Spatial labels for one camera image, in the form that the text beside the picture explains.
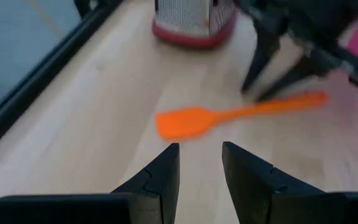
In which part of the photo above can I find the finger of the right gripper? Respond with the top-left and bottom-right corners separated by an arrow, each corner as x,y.
241,20 -> 289,94
255,53 -> 344,103

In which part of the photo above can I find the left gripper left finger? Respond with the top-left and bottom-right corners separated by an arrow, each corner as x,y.
110,142 -> 180,224

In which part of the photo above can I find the black aluminium table frame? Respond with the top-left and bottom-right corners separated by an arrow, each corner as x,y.
0,0 -> 126,160

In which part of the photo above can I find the orange angled silicone spatula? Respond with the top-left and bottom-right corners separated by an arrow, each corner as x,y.
155,91 -> 329,141

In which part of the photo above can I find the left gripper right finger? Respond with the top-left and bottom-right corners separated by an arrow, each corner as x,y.
222,141 -> 347,224

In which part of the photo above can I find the metal box grater red trim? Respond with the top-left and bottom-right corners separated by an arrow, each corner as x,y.
152,0 -> 237,50

